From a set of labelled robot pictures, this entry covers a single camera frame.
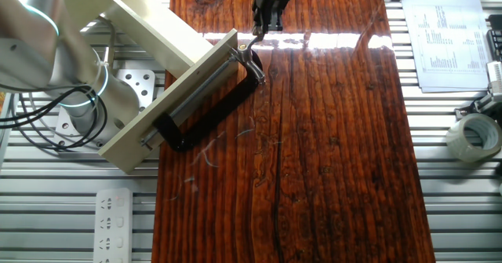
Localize beige wooden stand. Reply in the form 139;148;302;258
56;0;239;175

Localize clear tape roll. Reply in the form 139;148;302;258
446;112;502;163

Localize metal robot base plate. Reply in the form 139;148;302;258
53;68;157;148

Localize white power strip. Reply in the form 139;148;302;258
93;187;134;263

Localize printed paper sheets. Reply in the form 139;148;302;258
400;0;493;94

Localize small metal clip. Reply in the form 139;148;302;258
454;92;502;121

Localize black C-clamp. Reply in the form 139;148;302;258
140;49;264;153

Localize brown wooden board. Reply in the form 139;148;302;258
151;0;436;263

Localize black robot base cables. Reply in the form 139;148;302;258
0;84;109;152

